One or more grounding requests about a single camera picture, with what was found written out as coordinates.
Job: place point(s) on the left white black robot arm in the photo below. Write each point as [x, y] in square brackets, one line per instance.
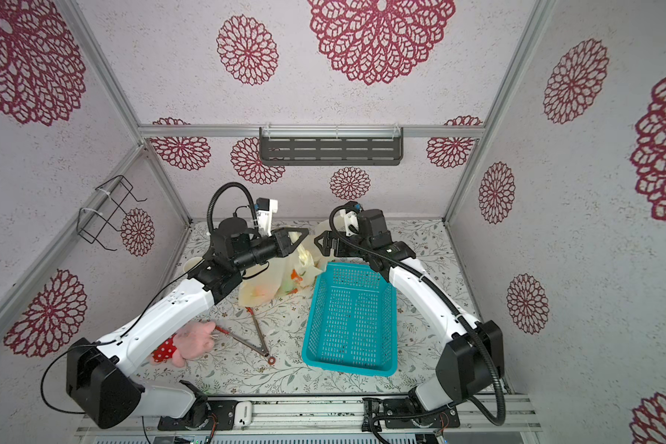
[100, 375]

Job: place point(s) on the cream plastic bag orange print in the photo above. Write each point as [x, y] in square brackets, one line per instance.
[281, 277]

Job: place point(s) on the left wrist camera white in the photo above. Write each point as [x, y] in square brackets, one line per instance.
[265, 209]

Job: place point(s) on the grey wall shelf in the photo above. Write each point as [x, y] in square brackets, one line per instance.
[336, 147]

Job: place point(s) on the teal plastic basket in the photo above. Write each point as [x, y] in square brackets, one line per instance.
[352, 324]

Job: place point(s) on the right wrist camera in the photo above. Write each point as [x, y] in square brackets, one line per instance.
[366, 223]

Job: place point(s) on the pink plush toy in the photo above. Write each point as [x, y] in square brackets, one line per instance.
[190, 342]

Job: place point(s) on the black wire wall rack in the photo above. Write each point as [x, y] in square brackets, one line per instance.
[93, 220]

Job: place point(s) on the white ceramic mug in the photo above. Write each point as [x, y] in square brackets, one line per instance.
[191, 264]

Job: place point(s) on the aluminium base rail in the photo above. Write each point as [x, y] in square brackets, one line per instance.
[325, 419]

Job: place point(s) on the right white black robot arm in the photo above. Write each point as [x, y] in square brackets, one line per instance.
[471, 364]

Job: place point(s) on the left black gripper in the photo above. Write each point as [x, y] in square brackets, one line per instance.
[282, 241]

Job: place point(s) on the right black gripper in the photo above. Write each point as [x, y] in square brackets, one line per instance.
[332, 236]

